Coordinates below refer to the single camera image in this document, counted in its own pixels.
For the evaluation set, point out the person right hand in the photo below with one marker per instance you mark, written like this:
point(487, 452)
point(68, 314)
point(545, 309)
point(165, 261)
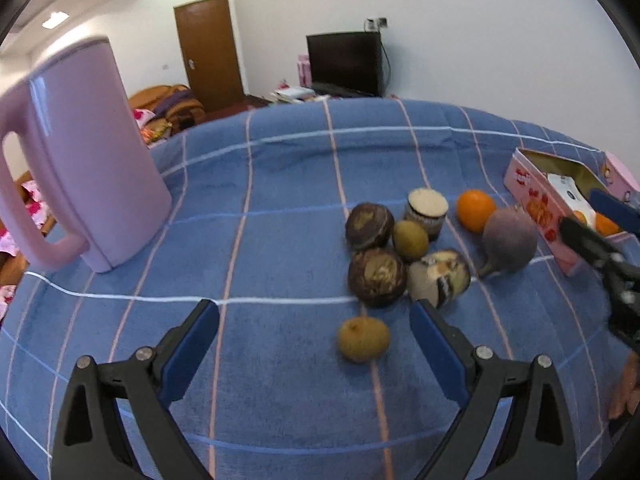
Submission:
point(626, 396)

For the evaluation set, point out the purple beet shaped fruit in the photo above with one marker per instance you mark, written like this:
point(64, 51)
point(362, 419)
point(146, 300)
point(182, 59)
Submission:
point(509, 241)

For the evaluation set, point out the pink electric kettle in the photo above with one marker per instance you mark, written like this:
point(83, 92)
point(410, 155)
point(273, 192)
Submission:
point(86, 153)

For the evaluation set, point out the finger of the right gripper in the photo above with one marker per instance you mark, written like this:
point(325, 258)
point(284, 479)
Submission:
point(625, 216)
point(599, 253)

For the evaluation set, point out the dark brown passion fruit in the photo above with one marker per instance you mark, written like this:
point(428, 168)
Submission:
point(368, 225)

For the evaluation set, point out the mottled brown white fruit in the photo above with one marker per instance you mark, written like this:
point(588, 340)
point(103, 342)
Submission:
point(438, 278)

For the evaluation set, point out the brown leather sofa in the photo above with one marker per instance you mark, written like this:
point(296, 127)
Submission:
point(165, 110)

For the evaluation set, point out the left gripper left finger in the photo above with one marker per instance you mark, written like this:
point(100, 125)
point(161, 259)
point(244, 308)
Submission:
point(90, 440)

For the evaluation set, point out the white tv stand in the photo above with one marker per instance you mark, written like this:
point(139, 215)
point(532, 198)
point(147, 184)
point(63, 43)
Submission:
point(294, 95)

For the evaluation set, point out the orange tangerine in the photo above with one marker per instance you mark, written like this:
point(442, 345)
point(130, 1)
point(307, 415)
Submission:
point(473, 209)
point(605, 226)

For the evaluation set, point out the green kiwi fruit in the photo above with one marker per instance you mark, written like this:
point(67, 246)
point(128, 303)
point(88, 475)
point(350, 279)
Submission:
point(363, 339)
point(410, 240)

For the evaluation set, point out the black television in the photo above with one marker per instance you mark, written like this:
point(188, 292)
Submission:
point(346, 63)

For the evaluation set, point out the brown wooden door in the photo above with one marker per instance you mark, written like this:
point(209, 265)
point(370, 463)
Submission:
point(209, 54)

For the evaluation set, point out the pink rectangular tin box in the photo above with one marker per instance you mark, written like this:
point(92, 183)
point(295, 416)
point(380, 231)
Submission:
point(526, 179)

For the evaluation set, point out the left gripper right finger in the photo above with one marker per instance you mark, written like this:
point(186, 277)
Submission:
point(537, 441)

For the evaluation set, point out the cut brown cylinder fruit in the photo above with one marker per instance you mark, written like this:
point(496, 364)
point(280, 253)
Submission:
point(428, 208)

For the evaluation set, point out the blue plaid tablecloth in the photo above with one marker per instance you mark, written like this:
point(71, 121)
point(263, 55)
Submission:
point(258, 225)

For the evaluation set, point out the printed paper leaflet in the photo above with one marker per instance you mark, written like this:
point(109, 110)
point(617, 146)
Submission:
point(567, 189)

